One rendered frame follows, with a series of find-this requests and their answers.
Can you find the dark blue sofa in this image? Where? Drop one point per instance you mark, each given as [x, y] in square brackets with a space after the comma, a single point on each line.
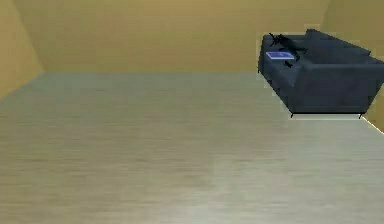
[333, 80]

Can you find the blue book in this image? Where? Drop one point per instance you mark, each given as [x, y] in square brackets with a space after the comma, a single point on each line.
[280, 55]

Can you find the black angular object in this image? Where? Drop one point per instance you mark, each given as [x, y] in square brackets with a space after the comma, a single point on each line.
[283, 41]

